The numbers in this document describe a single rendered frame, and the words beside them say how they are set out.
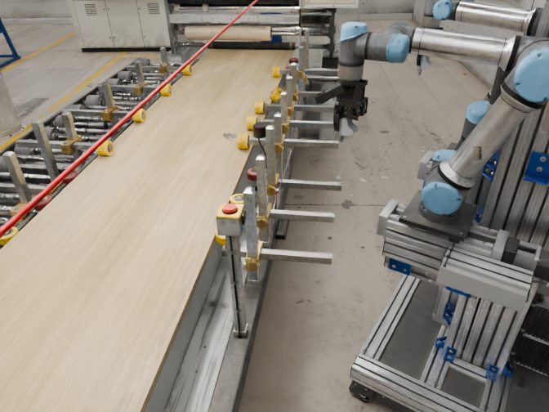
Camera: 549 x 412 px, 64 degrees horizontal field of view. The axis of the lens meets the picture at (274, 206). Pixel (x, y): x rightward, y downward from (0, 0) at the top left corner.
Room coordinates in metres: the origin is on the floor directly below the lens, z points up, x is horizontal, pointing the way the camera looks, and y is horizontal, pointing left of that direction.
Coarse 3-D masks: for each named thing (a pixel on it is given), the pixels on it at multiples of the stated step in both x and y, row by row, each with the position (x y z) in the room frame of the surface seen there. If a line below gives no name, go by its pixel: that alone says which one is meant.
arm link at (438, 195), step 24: (528, 48) 1.15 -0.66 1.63; (528, 72) 1.05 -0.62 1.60; (504, 96) 1.09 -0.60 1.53; (528, 96) 1.03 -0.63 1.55; (480, 120) 1.14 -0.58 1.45; (504, 120) 1.07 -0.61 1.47; (480, 144) 1.09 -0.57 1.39; (456, 168) 1.12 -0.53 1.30; (480, 168) 1.11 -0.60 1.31; (432, 192) 1.11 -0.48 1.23; (456, 192) 1.08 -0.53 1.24
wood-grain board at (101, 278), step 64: (256, 64) 3.73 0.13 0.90; (128, 128) 2.43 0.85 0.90; (192, 128) 2.40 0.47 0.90; (64, 192) 1.71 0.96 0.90; (128, 192) 1.70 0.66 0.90; (192, 192) 1.68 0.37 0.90; (0, 256) 1.26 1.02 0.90; (64, 256) 1.26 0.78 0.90; (128, 256) 1.25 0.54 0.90; (192, 256) 1.24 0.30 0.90; (0, 320) 0.95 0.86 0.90; (64, 320) 0.94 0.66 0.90; (128, 320) 0.94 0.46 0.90; (0, 384) 0.72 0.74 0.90; (64, 384) 0.72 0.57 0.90; (128, 384) 0.71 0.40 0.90
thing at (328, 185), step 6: (288, 180) 1.84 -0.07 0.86; (294, 180) 1.84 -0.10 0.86; (300, 180) 1.84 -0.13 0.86; (282, 186) 1.82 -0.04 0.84; (288, 186) 1.82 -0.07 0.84; (294, 186) 1.81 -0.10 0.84; (300, 186) 1.81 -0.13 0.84; (306, 186) 1.80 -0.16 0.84; (312, 186) 1.80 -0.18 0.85; (318, 186) 1.80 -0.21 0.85; (324, 186) 1.79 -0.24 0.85; (330, 186) 1.79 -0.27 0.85; (336, 186) 1.78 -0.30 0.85
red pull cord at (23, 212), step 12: (216, 36) 1.33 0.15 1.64; (204, 48) 1.20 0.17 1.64; (192, 60) 1.09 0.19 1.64; (120, 120) 0.70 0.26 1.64; (108, 132) 0.65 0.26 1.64; (96, 144) 0.61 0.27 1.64; (84, 156) 0.57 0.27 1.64; (72, 168) 0.54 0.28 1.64; (60, 180) 0.51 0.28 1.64; (48, 192) 0.48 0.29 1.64; (36, 204) 0.45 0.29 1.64; (24, 216) 0.43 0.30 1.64; (0, 228) 0.40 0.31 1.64
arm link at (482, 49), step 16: (416, 32) 1.33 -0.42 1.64; (432, 32) 1.32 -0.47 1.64; (448, 32) 1.31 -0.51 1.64; (416, 48) 1.32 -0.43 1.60; (432, 48) 1.30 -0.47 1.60; (448, 48) 1.28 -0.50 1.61; (464, 48) 1.26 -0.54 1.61; (480, 48) 1.24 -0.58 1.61; (496, 48) 1.23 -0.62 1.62; (512, 48) 1.20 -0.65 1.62; (496, 64) 1.23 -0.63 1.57; (512, 64) 1.20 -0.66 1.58
